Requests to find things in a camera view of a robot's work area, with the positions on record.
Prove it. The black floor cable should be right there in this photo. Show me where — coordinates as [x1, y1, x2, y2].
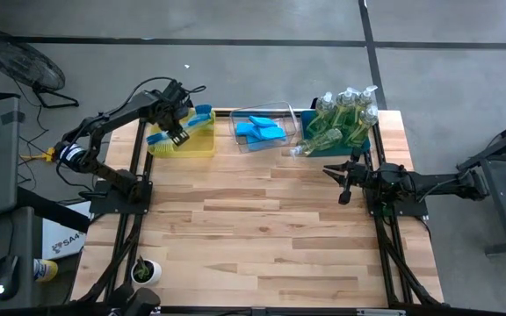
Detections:
[15, 81, 83, 190]

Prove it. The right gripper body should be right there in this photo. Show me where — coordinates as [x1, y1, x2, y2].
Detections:
[343, 158, 375, 189]

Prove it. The blue white dish brush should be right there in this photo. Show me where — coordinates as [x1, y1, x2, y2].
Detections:
[186, 104, 213, 119]
[146, 112, 213, 147]

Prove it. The yellow plastic tray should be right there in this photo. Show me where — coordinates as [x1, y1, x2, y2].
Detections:
[147, 108, 217, 159]

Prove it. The black equipment cart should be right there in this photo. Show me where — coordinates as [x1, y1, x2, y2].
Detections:
[457, 112, 506, 255]

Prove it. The small plant in white pot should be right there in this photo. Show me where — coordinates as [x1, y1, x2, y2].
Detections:
[130, 256, 163, 286]

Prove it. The yellow white can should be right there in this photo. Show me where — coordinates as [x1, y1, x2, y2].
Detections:
[33, 258, 60, 283]

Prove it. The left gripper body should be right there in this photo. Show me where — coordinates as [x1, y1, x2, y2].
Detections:
[149, 99, 189, 133]

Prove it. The clear plastic bin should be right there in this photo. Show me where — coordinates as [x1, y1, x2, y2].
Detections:
[229, 101, 300, 154]

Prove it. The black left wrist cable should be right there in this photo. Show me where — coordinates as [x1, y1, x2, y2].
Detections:
[123, 75, 208, 106]

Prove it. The blue plastic bin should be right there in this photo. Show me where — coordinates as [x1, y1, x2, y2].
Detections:
[300, 108, 372, 158]

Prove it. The white cardboard box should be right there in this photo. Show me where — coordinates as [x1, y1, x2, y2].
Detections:
[41, 201, 91, 261]

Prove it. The black bulky clamp mount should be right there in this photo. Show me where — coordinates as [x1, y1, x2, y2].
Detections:
[106, 283, 162, 316]

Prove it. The yellow cable connector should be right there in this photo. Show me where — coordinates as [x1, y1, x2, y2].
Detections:
[19, 147, 57, 162]

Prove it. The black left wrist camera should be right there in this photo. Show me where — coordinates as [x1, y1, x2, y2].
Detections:
[164, 78, 193, 105]

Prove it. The black computer mouse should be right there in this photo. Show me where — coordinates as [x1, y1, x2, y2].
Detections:
[0, 254, 20, 302]

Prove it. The black floor fan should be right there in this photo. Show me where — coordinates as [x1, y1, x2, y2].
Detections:
[0, 28, 81, 110]

